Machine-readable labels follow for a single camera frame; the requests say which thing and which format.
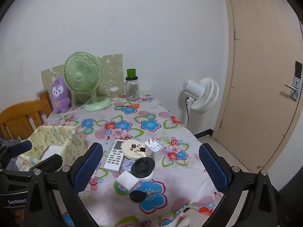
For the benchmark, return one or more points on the small white cube box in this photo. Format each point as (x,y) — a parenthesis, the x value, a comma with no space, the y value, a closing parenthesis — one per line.
(127,181)

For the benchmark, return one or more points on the round beige printed coaster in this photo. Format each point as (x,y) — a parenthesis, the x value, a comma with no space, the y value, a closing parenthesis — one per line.
(132,150)

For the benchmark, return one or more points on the clear cotton swab container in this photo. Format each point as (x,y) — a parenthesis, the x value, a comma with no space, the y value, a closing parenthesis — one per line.
(114,94)

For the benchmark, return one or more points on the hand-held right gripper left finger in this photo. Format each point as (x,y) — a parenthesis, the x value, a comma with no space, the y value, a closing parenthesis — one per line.
(87,167)

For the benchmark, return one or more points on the black key fob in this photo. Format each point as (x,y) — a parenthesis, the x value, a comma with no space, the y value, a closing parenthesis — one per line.
(137,195)

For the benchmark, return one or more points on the purple plush toy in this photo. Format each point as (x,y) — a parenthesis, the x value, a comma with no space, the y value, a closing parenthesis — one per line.
(61,94)

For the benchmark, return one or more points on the yellow printed storage box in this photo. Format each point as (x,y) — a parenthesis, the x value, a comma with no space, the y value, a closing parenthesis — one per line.
(71,141)

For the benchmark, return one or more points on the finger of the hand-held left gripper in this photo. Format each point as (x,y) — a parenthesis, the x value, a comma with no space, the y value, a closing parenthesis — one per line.
(21,147)
(48,162)

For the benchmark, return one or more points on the blue plaid bedding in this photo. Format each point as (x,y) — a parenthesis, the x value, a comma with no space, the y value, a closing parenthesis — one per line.
(10,162)

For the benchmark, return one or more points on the white remote control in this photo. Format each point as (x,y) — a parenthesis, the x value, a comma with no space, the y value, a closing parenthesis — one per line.
(114,157)

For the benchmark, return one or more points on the patterned beige wall board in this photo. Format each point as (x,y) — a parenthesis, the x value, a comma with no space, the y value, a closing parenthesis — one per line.
(111,71)

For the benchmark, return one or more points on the white standing fan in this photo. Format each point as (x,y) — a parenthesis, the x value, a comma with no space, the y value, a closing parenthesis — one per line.
(201,94)

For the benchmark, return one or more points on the beige door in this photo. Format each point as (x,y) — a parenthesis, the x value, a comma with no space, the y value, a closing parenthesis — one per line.
(258,63)

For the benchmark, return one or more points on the wooden bed headboard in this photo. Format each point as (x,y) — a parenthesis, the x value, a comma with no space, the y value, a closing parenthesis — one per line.
(21,115)

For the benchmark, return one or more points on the white fuzzy slipper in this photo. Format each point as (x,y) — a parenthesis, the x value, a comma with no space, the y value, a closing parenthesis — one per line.
(183,221)

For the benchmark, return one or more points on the white charger plug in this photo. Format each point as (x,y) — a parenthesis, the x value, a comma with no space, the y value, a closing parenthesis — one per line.
(153,149)

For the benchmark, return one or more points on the floral tablecloth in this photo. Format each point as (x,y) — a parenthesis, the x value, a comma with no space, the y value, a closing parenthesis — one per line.
(142,113)

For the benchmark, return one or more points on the green desk fan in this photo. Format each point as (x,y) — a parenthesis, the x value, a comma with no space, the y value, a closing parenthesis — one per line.
(82,75)

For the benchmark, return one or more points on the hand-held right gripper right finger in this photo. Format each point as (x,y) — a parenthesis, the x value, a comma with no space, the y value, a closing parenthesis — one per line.
(213,170)

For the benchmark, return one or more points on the glass mug jar green lid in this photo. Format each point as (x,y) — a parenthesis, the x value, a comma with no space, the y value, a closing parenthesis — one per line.
(132,89)

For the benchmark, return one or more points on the small purple round lid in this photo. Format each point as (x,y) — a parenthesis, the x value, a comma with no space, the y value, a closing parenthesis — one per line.
(127,165)

